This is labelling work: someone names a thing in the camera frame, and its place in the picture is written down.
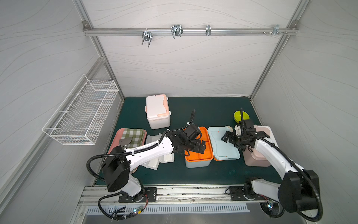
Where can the green table mat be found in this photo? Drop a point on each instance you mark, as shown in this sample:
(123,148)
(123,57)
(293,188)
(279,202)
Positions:
(210,112)

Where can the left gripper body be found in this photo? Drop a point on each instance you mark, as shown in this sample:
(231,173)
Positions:
(194,144)

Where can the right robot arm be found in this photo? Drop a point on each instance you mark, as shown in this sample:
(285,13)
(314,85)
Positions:
(299,191)

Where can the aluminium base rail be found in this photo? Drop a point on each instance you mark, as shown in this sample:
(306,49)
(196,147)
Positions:
(170,194)

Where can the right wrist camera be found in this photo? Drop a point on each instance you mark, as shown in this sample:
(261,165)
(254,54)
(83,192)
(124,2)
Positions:
(237,129)

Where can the metal screw bracket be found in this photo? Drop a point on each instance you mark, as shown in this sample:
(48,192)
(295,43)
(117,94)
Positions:
(276,32)

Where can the white wire basket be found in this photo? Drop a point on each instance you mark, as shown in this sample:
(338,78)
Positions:
(81,116)

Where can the metal u-bolt clamp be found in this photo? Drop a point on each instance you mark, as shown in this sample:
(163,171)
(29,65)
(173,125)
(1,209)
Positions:
(176,30)

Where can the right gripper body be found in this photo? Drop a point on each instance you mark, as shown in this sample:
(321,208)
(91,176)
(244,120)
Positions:
(235,137)

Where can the green bowl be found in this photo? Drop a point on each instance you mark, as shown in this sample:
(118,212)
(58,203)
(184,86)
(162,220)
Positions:
(240,115)

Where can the metal hook clamp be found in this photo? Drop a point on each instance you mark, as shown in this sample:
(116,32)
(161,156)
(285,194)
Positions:
(147,36)

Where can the pink first aid box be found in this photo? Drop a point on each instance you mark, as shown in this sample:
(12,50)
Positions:
(255,158)

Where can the small metal bracket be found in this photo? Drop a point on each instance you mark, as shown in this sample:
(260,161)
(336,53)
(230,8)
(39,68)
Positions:
(208,30)

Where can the pink tray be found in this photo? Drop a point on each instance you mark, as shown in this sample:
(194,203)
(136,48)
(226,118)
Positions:
(114,143)

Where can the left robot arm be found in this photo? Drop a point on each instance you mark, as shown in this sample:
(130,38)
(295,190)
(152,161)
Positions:
(115,168)

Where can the green checkered cloth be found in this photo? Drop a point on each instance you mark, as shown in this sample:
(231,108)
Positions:
(138,136)

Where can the white box peach handle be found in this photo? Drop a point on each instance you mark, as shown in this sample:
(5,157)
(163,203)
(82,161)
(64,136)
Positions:
(157,111)

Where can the aluminium crossbar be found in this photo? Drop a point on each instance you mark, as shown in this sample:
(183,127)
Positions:
(186,31)

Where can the blue box orange handle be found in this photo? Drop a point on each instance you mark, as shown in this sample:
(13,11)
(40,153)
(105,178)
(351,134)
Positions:
(216,149)

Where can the gauze packet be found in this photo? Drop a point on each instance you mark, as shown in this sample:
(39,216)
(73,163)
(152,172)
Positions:
(150,139)
(166,158)
(152,164)

